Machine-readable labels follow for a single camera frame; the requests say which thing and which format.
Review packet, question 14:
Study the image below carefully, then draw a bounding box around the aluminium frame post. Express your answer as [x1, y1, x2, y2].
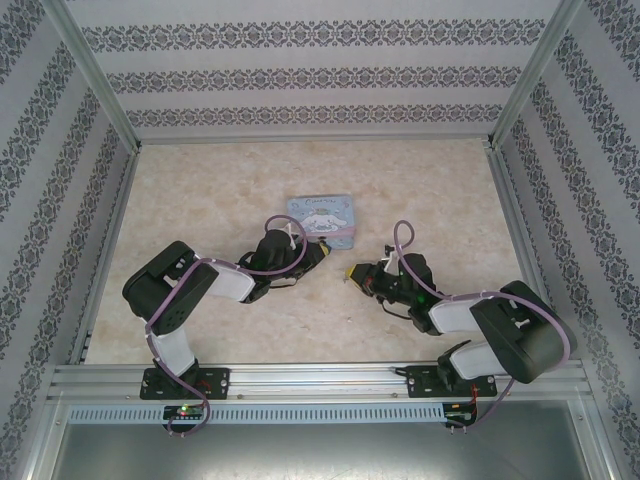
[49, 0, 145, 151]
[485, 0, 585, 150]

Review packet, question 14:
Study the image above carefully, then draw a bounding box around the aluminium mounting rail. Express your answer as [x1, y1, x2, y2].
[47, 363, 594, 401]

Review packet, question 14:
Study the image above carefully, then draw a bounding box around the thin black cable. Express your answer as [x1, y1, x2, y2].
[377, 295, 419, 321]

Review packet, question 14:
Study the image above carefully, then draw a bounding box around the grey metal panel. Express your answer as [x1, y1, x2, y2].
[49, 422, 591, 480]

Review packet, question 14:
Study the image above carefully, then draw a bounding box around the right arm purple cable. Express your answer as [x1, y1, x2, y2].
[393, 219, 574, 431]

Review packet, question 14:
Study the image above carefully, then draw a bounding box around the pastel cartoon tin box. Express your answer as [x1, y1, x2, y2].
[286, 195, 357, 251]

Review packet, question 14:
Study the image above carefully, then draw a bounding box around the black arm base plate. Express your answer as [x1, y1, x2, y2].
[141, 367, 232, 401]
[405, 366, 499, 400]

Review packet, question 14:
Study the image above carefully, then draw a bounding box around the aluminium table side rail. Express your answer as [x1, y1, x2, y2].
[67, 144, 145, 366]
[483, 144, 587, 366]

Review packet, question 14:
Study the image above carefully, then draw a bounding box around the slotted grey cable duct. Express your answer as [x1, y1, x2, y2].
[67, 403, 446, 424]

